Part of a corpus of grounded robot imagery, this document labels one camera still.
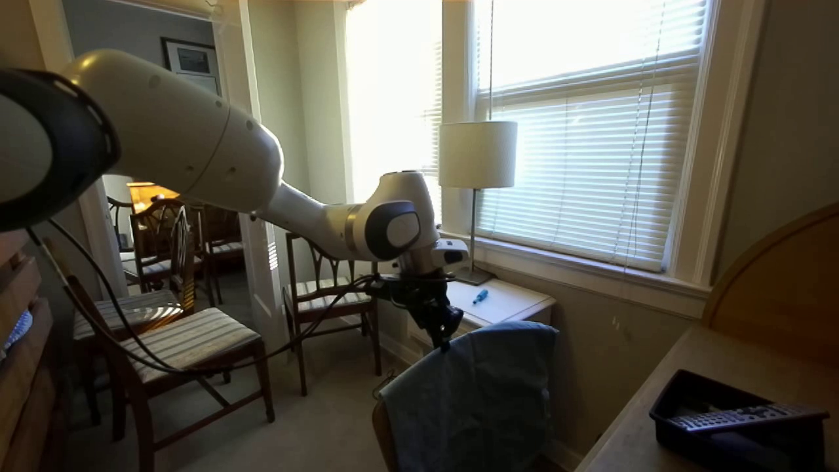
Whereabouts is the white side table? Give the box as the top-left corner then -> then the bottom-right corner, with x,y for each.
406,278 -> 556,368

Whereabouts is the blue cloth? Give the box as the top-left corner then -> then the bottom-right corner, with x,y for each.
379,321 -> 559,472

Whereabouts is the wooden chair striped seat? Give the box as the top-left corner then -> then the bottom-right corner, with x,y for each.
283,231 -> 383,397
42,241 -> 277,472
71,199 -> 197,425

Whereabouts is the wooden chair under cloth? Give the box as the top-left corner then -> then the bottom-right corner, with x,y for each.
372,399 -> 400,472

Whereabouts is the white table lamp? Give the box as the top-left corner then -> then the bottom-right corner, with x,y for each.
437,121 -> 518,286

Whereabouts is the bright window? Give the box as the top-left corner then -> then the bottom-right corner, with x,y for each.
345,0 -> 444,205

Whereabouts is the window with white blinds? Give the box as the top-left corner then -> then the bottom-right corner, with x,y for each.
473,0 -> 715,273

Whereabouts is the row of dining chairs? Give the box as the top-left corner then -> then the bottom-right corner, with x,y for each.
107,195 -> 244,306

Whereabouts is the black tray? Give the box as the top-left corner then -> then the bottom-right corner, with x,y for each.
649,368 -> 830,472

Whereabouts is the wooden dining table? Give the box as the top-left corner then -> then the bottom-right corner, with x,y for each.
127,182 -> 182,216

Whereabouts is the grey remote control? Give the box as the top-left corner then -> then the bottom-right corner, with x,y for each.
667,403 -> 830,434

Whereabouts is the framed picture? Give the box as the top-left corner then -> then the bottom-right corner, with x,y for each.
161,37 -> 222,97

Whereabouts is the curved wooden board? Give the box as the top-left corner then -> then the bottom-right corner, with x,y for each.
700,202 -> 839,369

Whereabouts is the wooden dresser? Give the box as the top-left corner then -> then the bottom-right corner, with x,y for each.
0,229 -> 68,472

